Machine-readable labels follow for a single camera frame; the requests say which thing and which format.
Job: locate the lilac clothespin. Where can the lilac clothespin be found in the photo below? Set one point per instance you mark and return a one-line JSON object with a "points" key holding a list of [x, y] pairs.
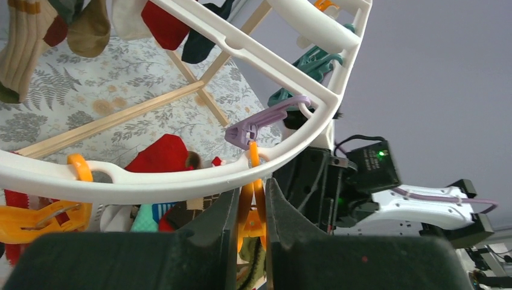
{"points": [[245, 131]]}

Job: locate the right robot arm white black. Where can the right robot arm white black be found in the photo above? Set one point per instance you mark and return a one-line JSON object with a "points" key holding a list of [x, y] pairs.
{"points": [[347, 189]]}

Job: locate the dark navy sock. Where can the dark navy sock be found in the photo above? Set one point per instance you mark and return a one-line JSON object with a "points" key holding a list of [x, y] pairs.
{"points": [[198, 47]]}

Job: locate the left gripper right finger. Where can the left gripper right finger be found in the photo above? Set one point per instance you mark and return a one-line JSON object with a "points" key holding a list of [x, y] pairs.
{"points": [[301, 256]]}

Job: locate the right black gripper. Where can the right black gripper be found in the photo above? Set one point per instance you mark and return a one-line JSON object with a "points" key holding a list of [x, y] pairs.
{"points": [[312, 183]]}

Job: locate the olive hanging sock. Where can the olive hanging sock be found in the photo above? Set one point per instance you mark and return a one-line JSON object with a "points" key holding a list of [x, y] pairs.
{"points": [[89, 34]]}

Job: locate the white round clip hanger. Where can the white round clip hanger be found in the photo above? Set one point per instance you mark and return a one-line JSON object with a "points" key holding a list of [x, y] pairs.
{"points": [[36, 177]]}

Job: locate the red hanging sock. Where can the red hanging sock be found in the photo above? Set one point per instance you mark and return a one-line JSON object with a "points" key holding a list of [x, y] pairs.
{"points": [[168, 31]]}

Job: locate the red sock behind basket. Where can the red sock behind basket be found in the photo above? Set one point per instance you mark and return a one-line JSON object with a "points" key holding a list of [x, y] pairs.
{"points": [[167, 154]]}

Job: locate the wooden drying rack frame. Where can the wooden drying rack frame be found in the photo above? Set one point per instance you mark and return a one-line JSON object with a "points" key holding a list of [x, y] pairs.
{"points": [[217, 81]]}

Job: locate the teal blue patterned sock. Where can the teal blue patterned sock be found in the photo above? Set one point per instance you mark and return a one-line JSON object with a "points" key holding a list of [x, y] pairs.
{"points": [[146, 217]]}

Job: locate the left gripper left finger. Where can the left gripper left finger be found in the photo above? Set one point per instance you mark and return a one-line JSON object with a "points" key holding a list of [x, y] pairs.
{"points": [[200, 255]]}

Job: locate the white laundry basket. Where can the white laundry basket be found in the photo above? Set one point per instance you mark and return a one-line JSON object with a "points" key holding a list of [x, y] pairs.
{"points": [[117, 218]]}

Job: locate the beige ribbed hanging sock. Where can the beige ribbed hanging sock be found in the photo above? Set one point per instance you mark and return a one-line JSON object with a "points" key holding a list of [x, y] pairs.
{"points": [[29, 22]]}

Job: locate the orange clothespin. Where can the orange clothespin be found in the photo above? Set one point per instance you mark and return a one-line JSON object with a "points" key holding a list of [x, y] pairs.
{"points": [[61, 216], [251, 219]]}

